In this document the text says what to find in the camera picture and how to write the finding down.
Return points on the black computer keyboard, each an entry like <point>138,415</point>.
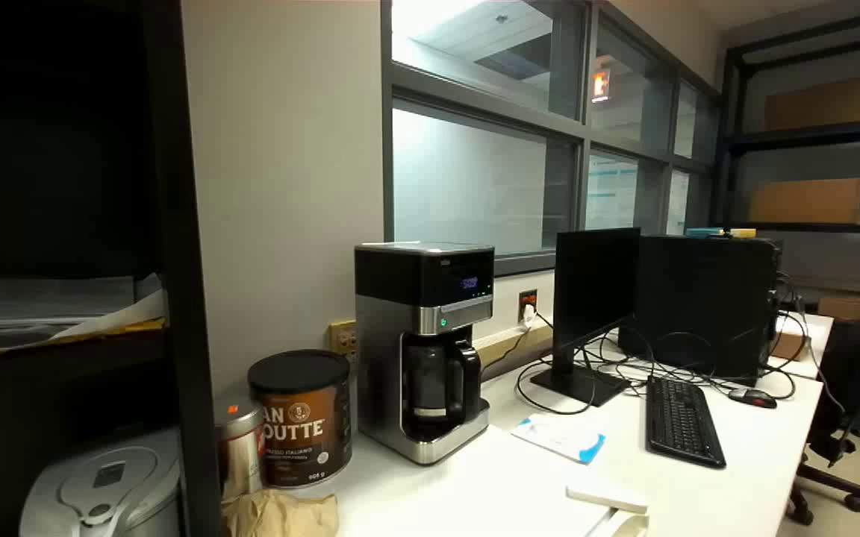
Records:
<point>681,422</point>

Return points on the stainless steel canister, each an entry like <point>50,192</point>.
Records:
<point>241,449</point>

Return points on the dark framed window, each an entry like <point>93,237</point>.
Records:
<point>486,95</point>

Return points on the black shelf unit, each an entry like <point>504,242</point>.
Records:
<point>184,198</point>

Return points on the beige wall outlet box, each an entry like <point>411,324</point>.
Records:
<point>342,335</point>

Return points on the black office chair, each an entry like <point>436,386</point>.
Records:
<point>853,373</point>

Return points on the stack of white papers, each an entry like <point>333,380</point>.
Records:
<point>44,309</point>

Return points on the white blue booklet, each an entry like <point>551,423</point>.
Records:
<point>553,435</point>

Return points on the white lidded kitchen appliance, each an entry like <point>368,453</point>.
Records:
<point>102,492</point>

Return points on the glass coffee carafe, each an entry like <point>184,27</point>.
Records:
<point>433,382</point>

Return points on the large black monitor back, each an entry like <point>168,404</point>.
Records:
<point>701,301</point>

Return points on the crumpled brown paper bag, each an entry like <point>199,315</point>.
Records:
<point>277,513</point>

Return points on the wide cardboard box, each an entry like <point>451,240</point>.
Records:
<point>828,106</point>

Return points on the black computer monitor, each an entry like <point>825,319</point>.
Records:
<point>598,285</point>

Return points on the black computer mouse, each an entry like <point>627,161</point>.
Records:
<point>753,398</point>

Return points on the black silver coffee machine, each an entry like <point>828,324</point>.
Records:
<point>389,328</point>

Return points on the brown coffee can black lid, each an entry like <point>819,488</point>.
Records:
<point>303,426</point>

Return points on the white wall power outlet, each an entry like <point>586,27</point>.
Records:
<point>527,306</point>

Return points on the flat cardboard box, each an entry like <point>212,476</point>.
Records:
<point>807,201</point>

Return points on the black metal storage rack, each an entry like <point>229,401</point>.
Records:
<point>807,136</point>

